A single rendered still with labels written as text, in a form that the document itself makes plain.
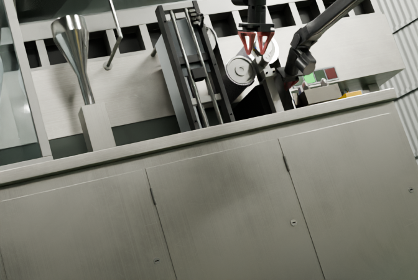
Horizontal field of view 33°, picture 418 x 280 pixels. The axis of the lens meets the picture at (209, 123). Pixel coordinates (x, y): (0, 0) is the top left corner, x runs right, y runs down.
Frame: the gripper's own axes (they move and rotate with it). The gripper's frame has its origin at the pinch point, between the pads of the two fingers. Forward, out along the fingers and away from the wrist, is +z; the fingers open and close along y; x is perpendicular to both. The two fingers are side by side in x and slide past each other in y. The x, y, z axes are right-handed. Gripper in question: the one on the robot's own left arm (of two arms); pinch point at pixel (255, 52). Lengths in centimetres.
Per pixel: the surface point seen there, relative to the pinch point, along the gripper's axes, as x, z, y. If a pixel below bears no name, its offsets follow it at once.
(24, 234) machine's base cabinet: -25, 54, 68
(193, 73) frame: -39.8, 10.5, -6.1
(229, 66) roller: -48, 10, -30
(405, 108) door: -145, 59, -284
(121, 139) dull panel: -80, 41, 0
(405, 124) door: -144, 71, -284
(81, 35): -78, -2, 19
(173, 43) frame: -47.1, 0.2, -1.9
